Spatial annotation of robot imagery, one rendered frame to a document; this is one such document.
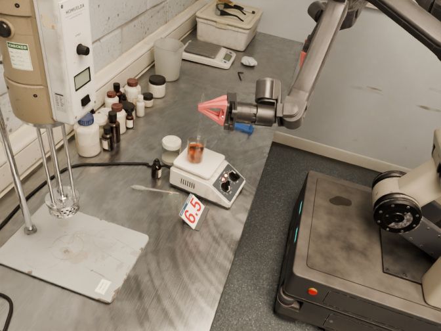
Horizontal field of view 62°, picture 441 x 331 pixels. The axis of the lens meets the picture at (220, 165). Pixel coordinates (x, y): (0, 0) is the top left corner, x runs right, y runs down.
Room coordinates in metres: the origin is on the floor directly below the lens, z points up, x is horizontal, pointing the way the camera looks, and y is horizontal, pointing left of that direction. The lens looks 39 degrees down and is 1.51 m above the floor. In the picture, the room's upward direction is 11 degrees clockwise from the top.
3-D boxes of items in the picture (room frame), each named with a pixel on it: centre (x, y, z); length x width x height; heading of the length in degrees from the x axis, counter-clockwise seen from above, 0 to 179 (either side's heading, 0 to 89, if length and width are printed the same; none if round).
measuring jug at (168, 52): (1.50, 0.32, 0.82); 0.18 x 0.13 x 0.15; 33
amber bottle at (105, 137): (0.91, 0.37, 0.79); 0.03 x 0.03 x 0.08
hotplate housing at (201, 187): (0.83, 0.04, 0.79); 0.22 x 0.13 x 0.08; 73
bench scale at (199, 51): (1.77, 0.16, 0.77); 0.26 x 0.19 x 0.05; 83
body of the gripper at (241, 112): (0.86, -0.03, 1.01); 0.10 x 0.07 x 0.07; 7
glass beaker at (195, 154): (0.83, 0.08, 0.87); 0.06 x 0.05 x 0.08; 60
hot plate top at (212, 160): (0.84, 0.06, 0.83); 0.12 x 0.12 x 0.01; 73
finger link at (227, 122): (0.84, 0.04, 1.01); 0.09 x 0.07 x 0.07; 96
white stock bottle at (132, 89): (1.19, 0.37, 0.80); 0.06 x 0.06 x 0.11
